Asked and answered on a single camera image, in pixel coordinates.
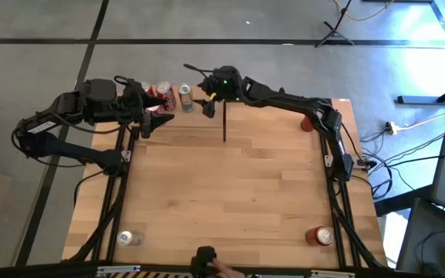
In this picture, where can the silver teal beverage can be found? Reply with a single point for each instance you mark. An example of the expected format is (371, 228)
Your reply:
(185, 98)

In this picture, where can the black floor stand base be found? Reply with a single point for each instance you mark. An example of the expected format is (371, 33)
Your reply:
(419, 99)

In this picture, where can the dark grey cabinet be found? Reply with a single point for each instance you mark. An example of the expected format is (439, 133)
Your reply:
(439, 251)

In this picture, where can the black tripod stand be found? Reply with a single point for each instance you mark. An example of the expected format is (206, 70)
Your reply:
(334, 31)

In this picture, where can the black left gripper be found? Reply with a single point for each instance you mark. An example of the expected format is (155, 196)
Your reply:
(130, 102)

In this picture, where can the yellow black hazard label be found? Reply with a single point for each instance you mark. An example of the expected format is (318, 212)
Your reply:
(160, 275)

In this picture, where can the red can with recycle print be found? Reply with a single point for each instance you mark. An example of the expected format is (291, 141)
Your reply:
(321, 236)

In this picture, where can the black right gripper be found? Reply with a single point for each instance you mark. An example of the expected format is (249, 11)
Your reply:
(226, 87)

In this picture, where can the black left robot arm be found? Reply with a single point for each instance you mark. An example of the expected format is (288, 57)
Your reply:
(75, 152)

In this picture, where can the black aluminium table frame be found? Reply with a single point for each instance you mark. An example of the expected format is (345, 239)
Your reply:
(334, 216)

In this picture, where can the yellow white power plug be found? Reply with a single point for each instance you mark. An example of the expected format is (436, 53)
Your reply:
(391, 127)

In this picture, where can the black desk leg bar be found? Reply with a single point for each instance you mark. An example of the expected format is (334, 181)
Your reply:
(400, 201)

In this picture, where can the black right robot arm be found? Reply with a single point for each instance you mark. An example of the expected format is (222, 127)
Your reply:
(284, 101)

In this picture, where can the white beverage can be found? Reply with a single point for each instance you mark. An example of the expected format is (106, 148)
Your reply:
(126, 238)

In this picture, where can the red Coca-Cola Star Wars can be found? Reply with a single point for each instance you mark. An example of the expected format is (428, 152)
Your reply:
(166, 96)

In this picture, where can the person's hand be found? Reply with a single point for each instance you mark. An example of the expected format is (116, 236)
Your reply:
(226, 271)

